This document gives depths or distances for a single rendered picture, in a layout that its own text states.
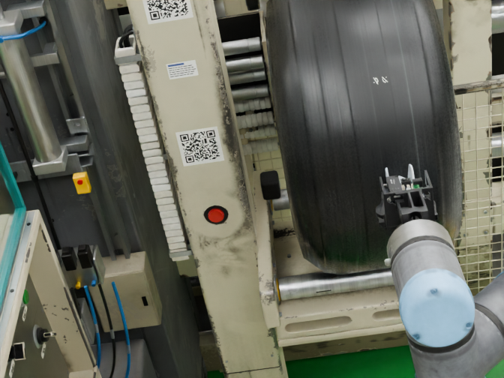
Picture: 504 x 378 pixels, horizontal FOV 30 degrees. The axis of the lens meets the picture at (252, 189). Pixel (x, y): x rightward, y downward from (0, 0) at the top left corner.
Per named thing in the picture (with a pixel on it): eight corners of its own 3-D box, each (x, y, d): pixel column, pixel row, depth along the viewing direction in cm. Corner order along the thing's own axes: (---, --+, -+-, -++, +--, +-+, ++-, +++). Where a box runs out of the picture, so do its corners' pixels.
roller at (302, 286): (276, 306, 182) (273, 289, 179) (274, 290, 186) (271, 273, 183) (457, 281, 180) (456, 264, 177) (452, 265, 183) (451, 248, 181)
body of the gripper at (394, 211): (427, 167, 139) (442, 209, 129) (431, 216, 143) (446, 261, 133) (376, 175, 140) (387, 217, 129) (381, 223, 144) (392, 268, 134)
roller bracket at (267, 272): (266, 331, 181) (259, 294, 175) (259, 203, 213) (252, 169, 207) (283, 328, 181) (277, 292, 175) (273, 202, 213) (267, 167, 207)
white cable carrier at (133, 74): (172, 261, 186) (113, 51, 158) (173, 245, 190) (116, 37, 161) (194, 258, 186) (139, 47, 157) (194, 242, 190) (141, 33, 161)
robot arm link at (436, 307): (411, 360, 120) (396, 299, 115) (397, 301, 131) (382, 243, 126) (484, 344, 119) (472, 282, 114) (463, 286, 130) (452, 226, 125)
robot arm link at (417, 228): (458, 284, 129) (388, 294, 130) (451, 264, 134) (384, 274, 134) (455, 230, 125) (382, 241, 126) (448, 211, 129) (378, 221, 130)
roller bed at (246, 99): (201, 166, 219) (175, 55, 201) (202, 131, 231) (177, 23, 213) (285, 154, 218) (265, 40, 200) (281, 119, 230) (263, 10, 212)
